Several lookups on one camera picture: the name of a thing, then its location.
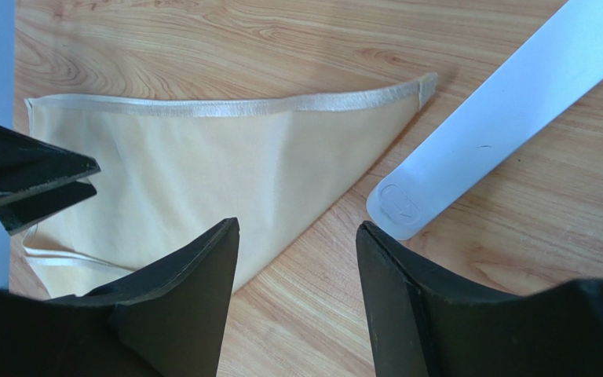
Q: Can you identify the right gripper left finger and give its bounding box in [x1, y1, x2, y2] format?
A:
[0, 218, 239, 376]

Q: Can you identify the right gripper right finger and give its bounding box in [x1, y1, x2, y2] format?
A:
[356, 221, 603, 376]

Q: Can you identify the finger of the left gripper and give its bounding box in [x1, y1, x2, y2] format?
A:
[0, 182, 97, 235]
[0, 126, 101, 207]

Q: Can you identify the beige cloth napkin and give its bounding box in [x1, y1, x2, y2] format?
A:
[22, 73, 438, 297]

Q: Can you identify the metal clothes rack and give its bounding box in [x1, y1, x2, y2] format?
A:
[366, 1, 603, 240]

